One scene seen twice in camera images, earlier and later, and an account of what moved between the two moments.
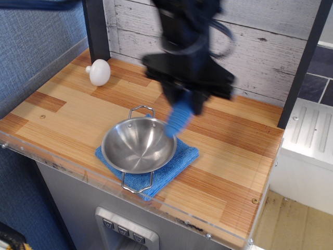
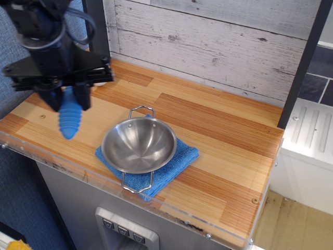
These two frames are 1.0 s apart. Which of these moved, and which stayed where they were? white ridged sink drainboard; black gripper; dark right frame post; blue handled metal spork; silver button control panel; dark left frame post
Moved: black gripper; blue handled metal spork
Stayed: white ridged sink drainboard; silver button control panel; dark left frame post; dark right frame post
